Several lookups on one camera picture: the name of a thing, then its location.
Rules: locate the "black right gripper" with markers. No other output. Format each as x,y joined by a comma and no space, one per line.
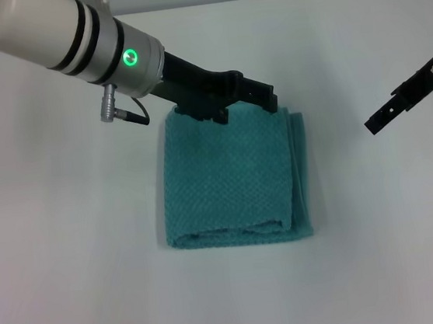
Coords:
422,81

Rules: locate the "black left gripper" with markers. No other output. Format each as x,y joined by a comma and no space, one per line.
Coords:
196,90

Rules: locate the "teal waffle-textured towel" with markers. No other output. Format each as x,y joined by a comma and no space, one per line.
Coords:
230,176

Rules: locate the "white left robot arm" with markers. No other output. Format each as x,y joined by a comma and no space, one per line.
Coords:
49,32

